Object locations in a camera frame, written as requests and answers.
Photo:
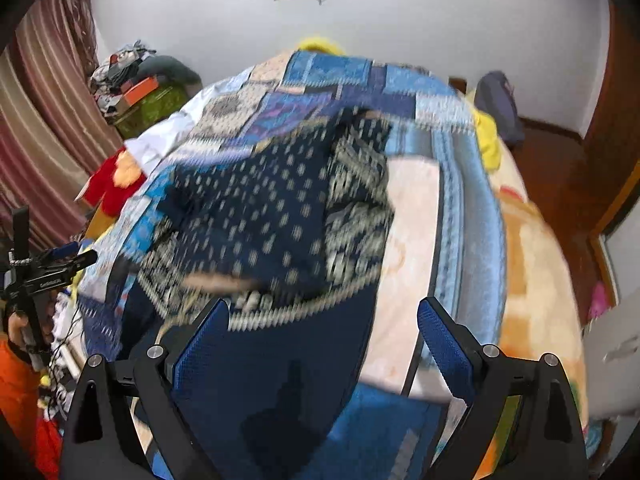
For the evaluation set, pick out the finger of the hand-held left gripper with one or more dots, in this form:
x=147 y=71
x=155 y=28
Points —
x=82 y=260
x=65 y=250

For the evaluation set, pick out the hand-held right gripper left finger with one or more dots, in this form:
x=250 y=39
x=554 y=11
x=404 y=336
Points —
x=200 y=355

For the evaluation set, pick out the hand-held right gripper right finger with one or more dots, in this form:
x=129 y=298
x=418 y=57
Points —
x=445 y=345

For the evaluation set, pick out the navy patterned hoodie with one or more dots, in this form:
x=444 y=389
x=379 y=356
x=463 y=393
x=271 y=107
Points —
x=280 y=220

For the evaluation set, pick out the pile of clothes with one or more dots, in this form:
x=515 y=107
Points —
x=135 y=67

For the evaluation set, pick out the person's left hand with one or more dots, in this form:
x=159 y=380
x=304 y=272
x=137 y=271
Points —
x=17 y=325

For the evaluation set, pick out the red plush toy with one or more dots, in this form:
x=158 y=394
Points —
x=112 y=180

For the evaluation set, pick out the peach fleece blanket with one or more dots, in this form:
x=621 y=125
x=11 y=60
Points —
x=540 y=270

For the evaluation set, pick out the striped red beige curtain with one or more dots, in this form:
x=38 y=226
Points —
x=45 y=125

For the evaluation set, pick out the white sheet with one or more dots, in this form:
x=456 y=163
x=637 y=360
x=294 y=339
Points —
x=150 y=145

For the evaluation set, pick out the green storage box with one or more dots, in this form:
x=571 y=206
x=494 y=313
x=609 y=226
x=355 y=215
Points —
x=150 y=107

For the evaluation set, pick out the white cabinet with stickers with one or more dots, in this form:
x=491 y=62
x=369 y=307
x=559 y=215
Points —
x=615 y=355

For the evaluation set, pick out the orange box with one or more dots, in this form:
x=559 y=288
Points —
x=140 y=89

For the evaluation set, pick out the yellow blanket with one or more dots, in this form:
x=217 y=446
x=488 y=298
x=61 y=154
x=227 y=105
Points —
x=487 y=137

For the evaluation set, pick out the grey backpack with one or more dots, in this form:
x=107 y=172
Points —
x=497 y=105

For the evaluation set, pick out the blue patchwork blanket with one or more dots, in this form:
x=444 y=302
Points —
x=345 y=85

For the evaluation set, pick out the brown wooden wardrobe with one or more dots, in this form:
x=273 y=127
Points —
x=615 y=110

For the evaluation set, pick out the yellow pillow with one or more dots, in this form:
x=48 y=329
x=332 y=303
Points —
x=320 y=45

